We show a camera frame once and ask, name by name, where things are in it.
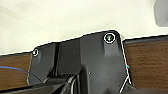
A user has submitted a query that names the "blue cable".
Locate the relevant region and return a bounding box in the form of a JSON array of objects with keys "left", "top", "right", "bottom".
[{"left": 0, "top": 65, "right": 33, "bottom": 75}]

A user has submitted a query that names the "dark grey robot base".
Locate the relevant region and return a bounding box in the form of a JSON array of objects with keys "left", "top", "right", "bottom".
[{"left": 26, "top": 30, "right": 135, "bottom": 94}]

